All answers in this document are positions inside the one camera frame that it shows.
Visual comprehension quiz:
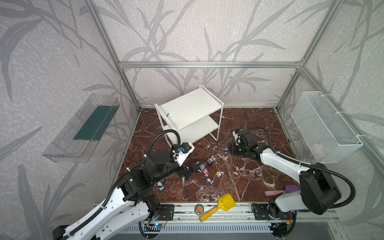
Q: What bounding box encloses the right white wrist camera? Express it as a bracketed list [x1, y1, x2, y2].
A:
[233, 129, 243, 145]

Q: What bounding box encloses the yellow plastic toy shovel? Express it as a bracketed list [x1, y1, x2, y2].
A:
[200, 194, 236, 222]

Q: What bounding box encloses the red cap doraemon figure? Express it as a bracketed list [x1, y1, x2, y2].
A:
[203, 169, 209, 177]

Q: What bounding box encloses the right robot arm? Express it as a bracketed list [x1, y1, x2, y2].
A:
[230, 129, 356, 215]

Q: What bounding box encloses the yellow doraemon figure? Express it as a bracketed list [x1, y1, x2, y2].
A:
[216, 170, 225, 178]

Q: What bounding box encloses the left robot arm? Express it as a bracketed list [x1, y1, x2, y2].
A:
[53, 130, 197, 240]

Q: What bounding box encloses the round orange badge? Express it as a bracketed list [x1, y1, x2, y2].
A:
[194, 204, 205, 216]

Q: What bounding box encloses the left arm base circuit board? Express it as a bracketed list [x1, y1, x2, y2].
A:
[144, 222, 167, 232]

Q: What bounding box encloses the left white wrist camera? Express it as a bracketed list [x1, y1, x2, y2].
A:
[171, 143, 195, 167]

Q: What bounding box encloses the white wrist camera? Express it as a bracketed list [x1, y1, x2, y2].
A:
[233, 129, 243, 145]
[171, 143, 195, 167]

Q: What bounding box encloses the white two-tier metal shelf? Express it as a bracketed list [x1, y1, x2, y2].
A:
[155, 85, 224, 143]

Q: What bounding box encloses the small dark figure front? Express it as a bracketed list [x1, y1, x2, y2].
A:
[205, 178, 214, 186]

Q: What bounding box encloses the pink object in basket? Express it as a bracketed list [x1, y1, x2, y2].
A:
[311, 144, 325, 161]

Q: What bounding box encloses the white wire mesh basket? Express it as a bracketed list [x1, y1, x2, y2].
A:
[291, 91, 364, 164]

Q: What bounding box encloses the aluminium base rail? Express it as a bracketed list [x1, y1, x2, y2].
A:
[128, 201, 337, 224]

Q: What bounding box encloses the clear plastic wall bin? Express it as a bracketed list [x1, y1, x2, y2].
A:
[43, 94, 120, 163]

